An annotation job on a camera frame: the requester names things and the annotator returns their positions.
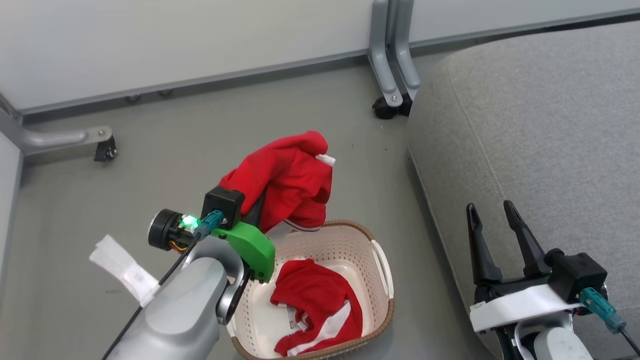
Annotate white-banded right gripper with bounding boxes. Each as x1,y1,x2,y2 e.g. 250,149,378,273
466,200,584,334

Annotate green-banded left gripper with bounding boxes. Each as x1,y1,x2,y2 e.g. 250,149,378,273
210,192,276,284

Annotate red garment with white sleeves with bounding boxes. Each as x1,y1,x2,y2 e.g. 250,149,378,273
218,130,337,235

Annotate red garment with knit cuff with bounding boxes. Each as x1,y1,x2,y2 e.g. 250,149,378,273
270,258,364,357

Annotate cream perforated laundry basket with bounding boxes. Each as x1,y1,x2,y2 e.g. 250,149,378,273
226,220,396,360

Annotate grey fabric sofa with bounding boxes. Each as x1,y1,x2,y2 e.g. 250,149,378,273
407,20,640,360

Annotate black caster wheel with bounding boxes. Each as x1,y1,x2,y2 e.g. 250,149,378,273
372,94,413,120
94,135,118,162

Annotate grey metal partition leg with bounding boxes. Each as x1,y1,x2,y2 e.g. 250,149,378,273
392,0,422,101
368,0,403,108

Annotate grey metal partition foot bar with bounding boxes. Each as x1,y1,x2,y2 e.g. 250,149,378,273
0,95,113,156

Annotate black right cable teal plug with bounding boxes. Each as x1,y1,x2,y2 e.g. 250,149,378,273
580,287,640,357

